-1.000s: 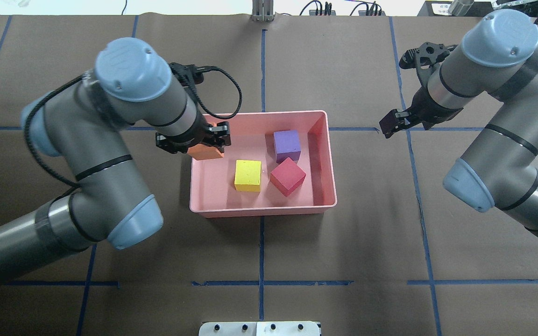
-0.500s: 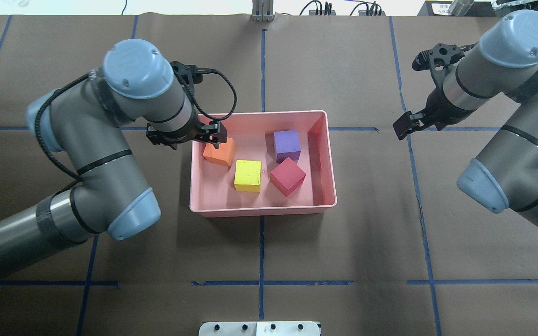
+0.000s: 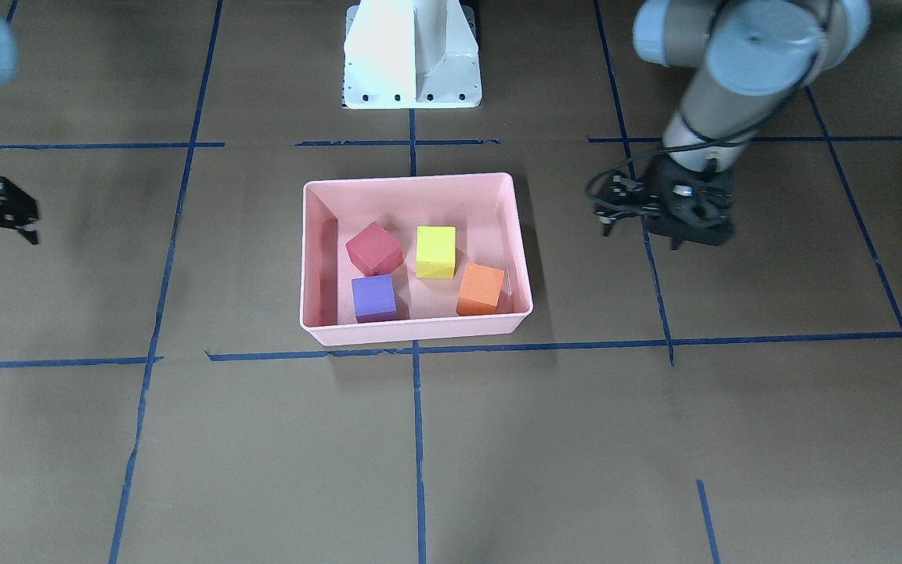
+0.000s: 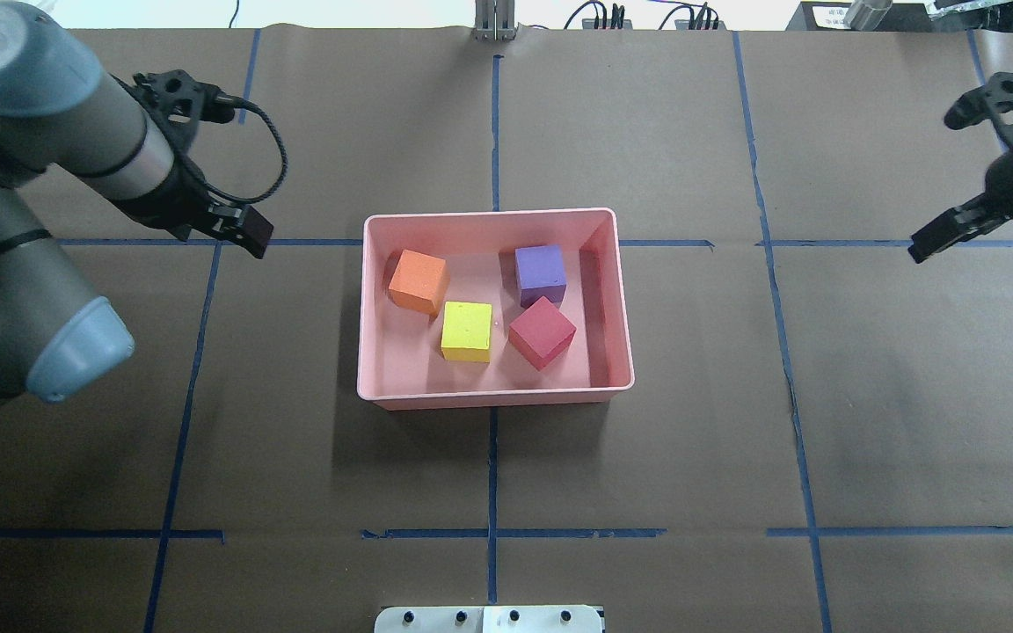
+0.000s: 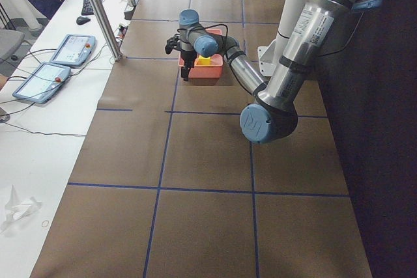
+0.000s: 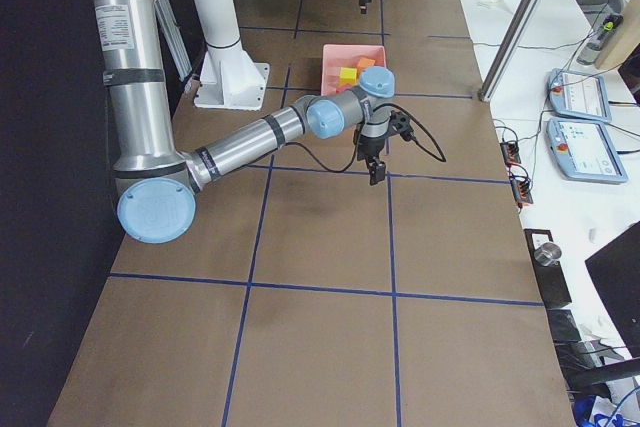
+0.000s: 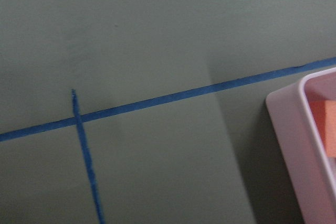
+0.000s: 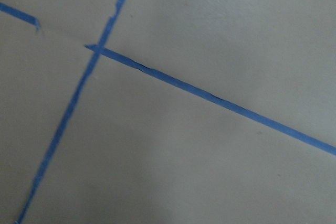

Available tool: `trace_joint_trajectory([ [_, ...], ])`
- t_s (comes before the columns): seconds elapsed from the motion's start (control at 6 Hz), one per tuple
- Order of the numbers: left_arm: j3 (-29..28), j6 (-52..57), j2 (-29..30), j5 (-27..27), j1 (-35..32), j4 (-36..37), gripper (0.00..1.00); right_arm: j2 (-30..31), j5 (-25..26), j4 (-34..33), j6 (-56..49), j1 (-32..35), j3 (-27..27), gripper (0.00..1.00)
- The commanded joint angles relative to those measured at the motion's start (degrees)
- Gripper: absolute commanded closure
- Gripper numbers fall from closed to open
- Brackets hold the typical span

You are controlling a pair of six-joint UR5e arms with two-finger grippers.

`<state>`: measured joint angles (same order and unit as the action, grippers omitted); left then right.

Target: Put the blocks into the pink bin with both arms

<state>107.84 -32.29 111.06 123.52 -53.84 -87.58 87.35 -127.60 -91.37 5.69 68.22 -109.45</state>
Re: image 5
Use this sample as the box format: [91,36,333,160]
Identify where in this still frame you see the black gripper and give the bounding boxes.
[180,49,196,81]

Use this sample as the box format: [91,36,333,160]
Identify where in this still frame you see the yellow foam block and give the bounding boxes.
[198,55,211,66]

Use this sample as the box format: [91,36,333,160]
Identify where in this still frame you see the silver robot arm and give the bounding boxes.
[165,0,382,143]

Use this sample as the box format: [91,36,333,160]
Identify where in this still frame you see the pink plastic bin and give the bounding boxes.
[177,29,224,79]

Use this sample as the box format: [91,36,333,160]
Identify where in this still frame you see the upper teach pendant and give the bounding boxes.
[50,34,96,66]

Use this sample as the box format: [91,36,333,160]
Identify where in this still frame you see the teach pendant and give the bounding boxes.
[12,62,71,104]
[50,34,96,66]

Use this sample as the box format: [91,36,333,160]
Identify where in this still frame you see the black computer mouse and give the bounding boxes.
[76,16,91,25]

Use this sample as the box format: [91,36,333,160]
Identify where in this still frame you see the lower teach pendant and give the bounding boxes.
[12,62,71,104]

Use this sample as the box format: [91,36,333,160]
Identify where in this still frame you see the grey office chair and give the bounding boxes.
[0,29,25,63]

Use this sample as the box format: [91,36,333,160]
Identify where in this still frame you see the crumpled white paper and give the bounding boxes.
[1,185,43,234]

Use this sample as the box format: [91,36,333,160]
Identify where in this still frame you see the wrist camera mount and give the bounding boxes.
[165,34,181,55]

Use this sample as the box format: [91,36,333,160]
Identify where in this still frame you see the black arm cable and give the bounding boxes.
[175,23,261,96]

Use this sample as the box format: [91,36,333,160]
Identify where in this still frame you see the white pedestal column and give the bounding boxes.
[257,0,305,77]

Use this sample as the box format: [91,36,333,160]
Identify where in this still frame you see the aluminium frame post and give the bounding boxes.
[90,0,122,61]

